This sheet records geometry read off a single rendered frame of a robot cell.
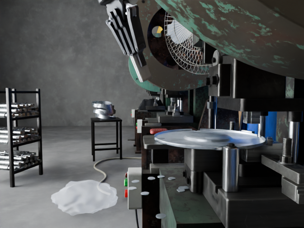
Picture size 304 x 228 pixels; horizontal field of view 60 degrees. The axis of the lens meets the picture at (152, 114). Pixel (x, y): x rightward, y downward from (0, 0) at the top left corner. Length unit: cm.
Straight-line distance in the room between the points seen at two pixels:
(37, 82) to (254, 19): 757
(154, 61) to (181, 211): 154
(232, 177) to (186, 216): 13
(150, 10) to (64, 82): 567
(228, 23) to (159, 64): 172
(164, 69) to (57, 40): 590
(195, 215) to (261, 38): 40
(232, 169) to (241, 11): 35
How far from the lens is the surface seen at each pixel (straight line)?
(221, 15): 32
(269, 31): 30
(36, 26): 795
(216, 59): 77
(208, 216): 61
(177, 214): 60
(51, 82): 765
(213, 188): 61
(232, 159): 55
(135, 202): 97
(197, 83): 205
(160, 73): 202
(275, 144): 72
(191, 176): 70
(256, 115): 74
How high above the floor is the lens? 90
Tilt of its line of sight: 5 degrees down
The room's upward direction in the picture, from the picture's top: straight up
